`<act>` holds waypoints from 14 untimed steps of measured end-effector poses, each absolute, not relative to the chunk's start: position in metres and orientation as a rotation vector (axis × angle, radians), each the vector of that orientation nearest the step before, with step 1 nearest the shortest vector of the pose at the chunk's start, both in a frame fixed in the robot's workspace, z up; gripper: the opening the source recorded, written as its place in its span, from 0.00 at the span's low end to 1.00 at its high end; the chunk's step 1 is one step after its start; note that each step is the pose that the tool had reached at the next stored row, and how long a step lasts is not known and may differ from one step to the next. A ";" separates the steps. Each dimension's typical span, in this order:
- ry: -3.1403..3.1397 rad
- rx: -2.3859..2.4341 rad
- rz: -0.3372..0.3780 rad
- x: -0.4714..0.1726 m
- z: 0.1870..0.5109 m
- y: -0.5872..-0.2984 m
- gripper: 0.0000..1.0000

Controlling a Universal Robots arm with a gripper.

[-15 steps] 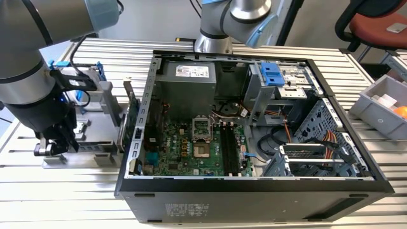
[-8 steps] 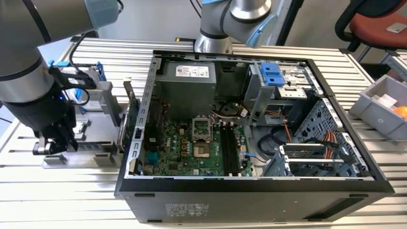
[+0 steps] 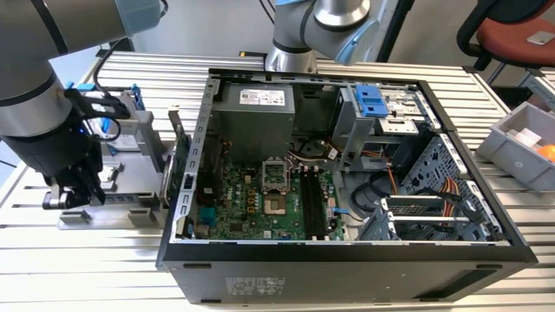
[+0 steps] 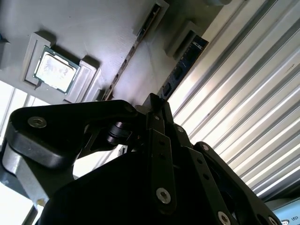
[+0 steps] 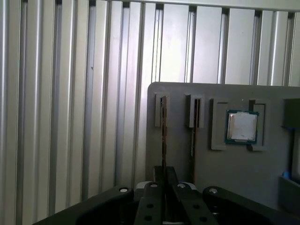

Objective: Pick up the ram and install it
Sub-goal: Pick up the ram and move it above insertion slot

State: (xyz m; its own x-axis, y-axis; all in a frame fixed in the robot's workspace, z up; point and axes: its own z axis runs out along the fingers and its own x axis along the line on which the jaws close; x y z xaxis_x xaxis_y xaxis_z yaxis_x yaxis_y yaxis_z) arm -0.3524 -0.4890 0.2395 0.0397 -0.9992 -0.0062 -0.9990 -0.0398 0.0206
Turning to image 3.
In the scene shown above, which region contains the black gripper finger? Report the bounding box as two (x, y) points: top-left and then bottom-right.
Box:
(48, 175), (84, 208)
(80, 168), (107, 207)

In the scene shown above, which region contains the black RAM slot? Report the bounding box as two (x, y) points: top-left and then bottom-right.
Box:
(300, 166), (312, 241)
(306, 166), (318, 241)
(310, 166), (323, 241)
(315, 166), (330, 241)

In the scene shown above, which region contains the grey parts rack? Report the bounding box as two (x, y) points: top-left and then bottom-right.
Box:
(55, 110), (179, 232)

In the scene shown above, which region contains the hard disk in blue carrier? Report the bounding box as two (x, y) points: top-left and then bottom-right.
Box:
(64, 83), (147, 157)

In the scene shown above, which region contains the green graphics card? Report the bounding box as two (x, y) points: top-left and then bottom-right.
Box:
(158, 107), (195, 211)

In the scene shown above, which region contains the teal board connector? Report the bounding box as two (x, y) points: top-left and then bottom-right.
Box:
(199, 207), (218, 226)

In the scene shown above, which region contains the green motherboard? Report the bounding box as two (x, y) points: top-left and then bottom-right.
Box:
(194, 161), (348, 242)

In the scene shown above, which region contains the grey power supply unit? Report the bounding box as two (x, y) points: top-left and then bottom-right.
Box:
(211, 83), (296, 160)

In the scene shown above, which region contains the CPU socket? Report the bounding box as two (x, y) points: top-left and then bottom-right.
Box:
(263, 191), (290, 215)

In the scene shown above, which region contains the metal socket cover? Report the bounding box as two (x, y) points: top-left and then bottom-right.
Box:
(262, 155), (291, 193)

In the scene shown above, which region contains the black open PC case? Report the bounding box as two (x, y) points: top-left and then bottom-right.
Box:
(155, 68), (539, 305)

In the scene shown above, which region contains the blue plastic drive latch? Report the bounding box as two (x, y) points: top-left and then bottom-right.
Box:
(354, 84), (390, 118)

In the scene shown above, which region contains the metal disk bay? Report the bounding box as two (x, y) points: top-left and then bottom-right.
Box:
(359, 194), (476, 242)

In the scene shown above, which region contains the grey plastic bin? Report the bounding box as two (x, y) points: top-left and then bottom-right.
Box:
(476, 101), (555, 192)

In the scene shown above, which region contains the white block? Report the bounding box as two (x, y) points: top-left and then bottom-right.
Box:
(507, 128), (543, 146)

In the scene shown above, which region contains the orange ball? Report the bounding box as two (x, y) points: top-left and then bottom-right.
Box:
(535, 144), (555, 162)

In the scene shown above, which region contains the red office chair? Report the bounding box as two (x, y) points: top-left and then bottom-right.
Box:
(458, 0), (555, 72)

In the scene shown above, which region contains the small grey box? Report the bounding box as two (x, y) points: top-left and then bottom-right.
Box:
(527, 31), (551, 46)

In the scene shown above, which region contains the small silver side camera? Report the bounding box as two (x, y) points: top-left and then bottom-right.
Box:
(41, 191), (74, 211)

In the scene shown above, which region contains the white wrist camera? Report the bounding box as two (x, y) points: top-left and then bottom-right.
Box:
(64, 87), (131, 120)

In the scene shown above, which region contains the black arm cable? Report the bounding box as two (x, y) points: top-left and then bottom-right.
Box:
(84, 37), (134, 144)

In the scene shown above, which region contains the black metal post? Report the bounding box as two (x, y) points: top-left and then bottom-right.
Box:
(102, 35), (136, 53)
(376, 0), (415, 62)

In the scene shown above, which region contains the power supply wire bundle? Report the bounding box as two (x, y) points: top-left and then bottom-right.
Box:
(288, 139), (346, 164)

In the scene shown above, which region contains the thin orange wire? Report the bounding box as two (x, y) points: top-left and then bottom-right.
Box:
(384, 161), (399, 196)

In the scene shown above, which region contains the orange yellow wire bundle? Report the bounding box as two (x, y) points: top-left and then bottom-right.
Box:
(432, 177), (463, 228)

